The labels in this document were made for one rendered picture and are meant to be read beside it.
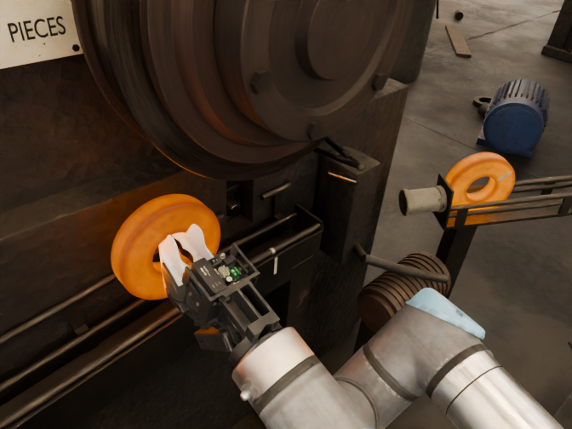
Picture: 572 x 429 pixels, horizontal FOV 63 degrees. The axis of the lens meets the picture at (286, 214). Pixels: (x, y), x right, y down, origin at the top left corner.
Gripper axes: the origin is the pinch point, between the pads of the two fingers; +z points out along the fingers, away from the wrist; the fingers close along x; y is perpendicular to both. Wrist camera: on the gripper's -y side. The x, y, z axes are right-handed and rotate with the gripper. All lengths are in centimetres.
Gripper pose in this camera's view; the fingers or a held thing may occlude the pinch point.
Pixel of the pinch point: (168, 237)
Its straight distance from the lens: 65.8
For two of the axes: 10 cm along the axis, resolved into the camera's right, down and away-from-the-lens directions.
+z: -6.2, -6.9, 3.7
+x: -7.4, 3.7, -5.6
